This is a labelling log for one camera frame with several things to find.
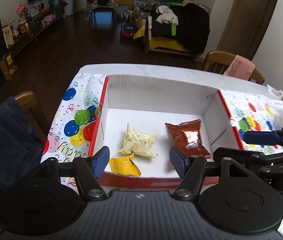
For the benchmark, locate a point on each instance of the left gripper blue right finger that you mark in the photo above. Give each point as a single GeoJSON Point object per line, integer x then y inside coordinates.
{"type": "Point", "coordinates": [179, 161]}

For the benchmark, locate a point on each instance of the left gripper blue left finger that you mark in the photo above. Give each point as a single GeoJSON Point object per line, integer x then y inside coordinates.
{"type": "Point", "coordinates": [99, 161]}

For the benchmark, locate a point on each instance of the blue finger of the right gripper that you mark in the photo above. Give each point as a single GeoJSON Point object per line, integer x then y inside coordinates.
{"type": "Point", "coordinates": [262, 138]}

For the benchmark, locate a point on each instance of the brown oreo snack packet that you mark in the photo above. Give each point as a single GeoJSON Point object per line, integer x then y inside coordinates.
{"type": "Point", "coordinates": [187, 138]}

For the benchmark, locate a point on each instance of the yellow snack packet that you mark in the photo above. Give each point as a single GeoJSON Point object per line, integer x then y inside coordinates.
{"type": "Point", "coordinates": [124, 166]}

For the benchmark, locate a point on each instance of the cream snack packet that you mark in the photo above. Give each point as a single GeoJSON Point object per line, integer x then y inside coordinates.
{"type": "Point", "coordinates": [138, 143]}

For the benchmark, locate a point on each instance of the balloon pattern tablecloth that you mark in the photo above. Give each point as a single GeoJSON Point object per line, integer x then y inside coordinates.
{"type": "Point", "coordinates": [214, 200]}

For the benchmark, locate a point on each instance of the red white cardboard box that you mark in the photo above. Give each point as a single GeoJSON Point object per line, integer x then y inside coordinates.
{"type": "Point", "coordinates": [148, 104]}

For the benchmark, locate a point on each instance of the pink cloth on chair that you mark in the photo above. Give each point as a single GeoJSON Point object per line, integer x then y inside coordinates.
{"type": "Point", "coordinates": [241, 68]}

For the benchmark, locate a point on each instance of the blue jeans on chair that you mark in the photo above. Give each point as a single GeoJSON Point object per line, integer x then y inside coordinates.
{"type": "Point", "coordinates": [20, 146]}

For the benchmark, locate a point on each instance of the wooden chair right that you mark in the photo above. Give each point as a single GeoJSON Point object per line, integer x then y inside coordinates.
{"type": "Point", "coordinates": [218, 61]}

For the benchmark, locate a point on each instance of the wooden chair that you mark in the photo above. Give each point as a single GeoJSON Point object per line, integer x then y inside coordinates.
{"type": "Point", "coordinates": [218, 61]}
{"type": "Point", "coordinates": [31, 106]}

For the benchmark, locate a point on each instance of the wooden chair left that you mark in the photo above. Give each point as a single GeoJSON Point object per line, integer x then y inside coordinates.
{"type": "Point", "coordinates": [31, 106]}

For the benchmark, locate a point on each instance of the brown paper bag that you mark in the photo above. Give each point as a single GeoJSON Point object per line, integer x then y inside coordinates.
{"type": "Point", "coordinates": [8, 66]}

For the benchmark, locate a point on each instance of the wooden door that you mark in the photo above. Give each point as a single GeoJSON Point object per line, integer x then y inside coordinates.
{"type": "Point", "coordinates": [246, 26]}

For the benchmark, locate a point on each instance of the sofa with clothes pile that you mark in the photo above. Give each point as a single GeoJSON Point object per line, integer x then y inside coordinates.
{"type": "Point", "coordinates": [177, 25]}

